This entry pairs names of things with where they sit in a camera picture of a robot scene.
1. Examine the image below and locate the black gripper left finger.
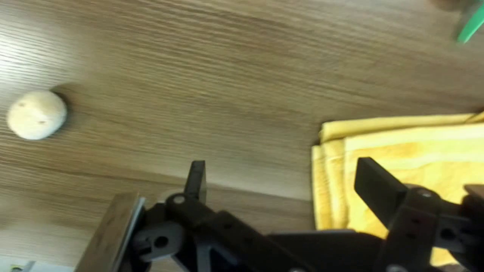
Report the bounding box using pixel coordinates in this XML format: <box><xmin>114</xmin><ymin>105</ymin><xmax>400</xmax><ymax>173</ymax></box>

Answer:
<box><xmin>185</xmin><ymin>159</ymin><xmax>208</xmax><ymax>202</ymax></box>

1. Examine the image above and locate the yellow towel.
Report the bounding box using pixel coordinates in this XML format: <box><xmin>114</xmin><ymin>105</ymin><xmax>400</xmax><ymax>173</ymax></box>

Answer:
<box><xmin>311</xmin><ymin>110</ymin><xmax>484</xmax><ymax>267</ymax></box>

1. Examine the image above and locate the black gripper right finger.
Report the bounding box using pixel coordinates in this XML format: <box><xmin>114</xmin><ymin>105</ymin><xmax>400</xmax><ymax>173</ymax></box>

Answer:
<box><xmin>354</xmin><ymin>156</ymin><xmax>412</xmax><ymax>229</ymax></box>

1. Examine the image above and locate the orange plush tomato toy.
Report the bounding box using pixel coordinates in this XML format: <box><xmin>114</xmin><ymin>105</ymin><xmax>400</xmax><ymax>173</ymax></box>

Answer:
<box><xmin>457</xmin><ymin>0</ymin><xmax>484</xmax><ymax>43</ymax></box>

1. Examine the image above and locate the beige plush potato toy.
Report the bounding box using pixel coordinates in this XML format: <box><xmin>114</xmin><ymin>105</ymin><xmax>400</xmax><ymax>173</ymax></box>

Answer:
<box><xmin>7</xmin><ymin>90</ymin><xmax>69</xmax><ymax>140</ymax></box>

